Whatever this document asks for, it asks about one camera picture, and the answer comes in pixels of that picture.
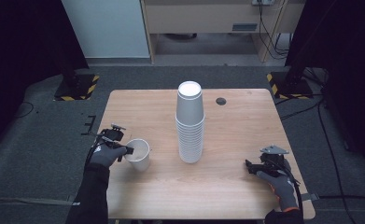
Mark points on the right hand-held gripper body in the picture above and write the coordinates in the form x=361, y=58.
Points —
x=273, y=160

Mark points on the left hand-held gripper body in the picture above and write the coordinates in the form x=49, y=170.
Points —
x=113, y=135

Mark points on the white paper cup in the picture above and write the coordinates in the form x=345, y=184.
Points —
x=139, y=155

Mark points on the stack of white paper cups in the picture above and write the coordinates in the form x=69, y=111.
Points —
x=189, y=127

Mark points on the person's left hand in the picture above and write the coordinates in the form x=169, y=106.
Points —
x=105, y=155

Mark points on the person's right hand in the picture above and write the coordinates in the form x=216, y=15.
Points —
x=283, y=189

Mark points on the hazard-striped black stand base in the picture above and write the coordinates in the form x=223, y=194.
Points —
x=77, y=88
x=290, y=87

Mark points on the dark round table grommet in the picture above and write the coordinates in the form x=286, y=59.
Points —
x=221, y=101

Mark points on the white cabinet panel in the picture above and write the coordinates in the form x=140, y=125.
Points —
x=108, y=28

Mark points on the black curtain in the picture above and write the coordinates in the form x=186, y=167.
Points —
x=21, y=46
x=348, y=46

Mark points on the grey desk label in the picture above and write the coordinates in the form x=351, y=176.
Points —
x=245, y=27

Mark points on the light wooden desk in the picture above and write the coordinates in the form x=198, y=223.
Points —
x=202, y=18

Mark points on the white power strip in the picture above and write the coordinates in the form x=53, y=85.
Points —
x=262, y=2

